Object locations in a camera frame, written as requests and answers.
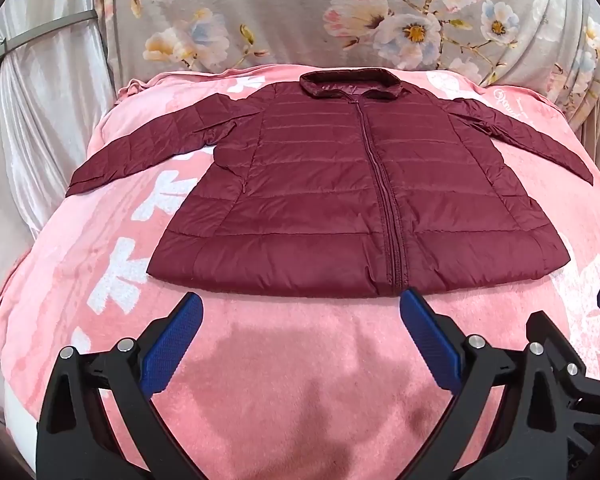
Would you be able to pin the grey floral blanket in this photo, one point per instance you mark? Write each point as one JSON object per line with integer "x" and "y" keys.
{"x": 280, "y": 10}

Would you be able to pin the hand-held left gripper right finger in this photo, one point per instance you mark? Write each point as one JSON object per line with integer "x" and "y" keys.
{"x": 430, "y": 342}

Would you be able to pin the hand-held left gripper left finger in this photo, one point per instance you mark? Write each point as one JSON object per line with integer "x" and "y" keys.
{"x": 172, "y": 347}

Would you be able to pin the maroon quilted jacket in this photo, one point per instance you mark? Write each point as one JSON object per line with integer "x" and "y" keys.
{"x": 305, "y": 185}

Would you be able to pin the pink printed blanket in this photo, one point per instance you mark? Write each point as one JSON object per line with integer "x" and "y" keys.
{"x": 300, "y": 360}

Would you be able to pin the silver satin cloth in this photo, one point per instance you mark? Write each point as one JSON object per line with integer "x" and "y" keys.
{"x": 45, "y": 120}

